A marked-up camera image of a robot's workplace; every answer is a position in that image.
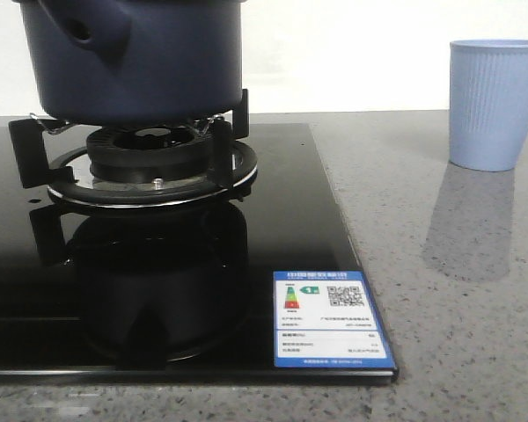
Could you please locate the black round gas burner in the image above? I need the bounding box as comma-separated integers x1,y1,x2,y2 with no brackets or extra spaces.
86,127,212,183

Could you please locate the black pot support grate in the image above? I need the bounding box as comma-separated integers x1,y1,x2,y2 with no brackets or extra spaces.
8,90,257,209

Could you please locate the blue energy efficiency label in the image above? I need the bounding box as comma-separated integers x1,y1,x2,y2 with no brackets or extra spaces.
274,270,397,374

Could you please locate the light blue ribbed cup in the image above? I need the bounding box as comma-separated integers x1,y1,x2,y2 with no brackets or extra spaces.
449,39,528,171

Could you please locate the black glass gas stove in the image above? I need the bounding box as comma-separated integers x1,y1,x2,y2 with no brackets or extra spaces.
0,121,399,385

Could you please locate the dark blue cooking pot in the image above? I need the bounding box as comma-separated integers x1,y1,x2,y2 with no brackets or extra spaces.
19,1,242,126

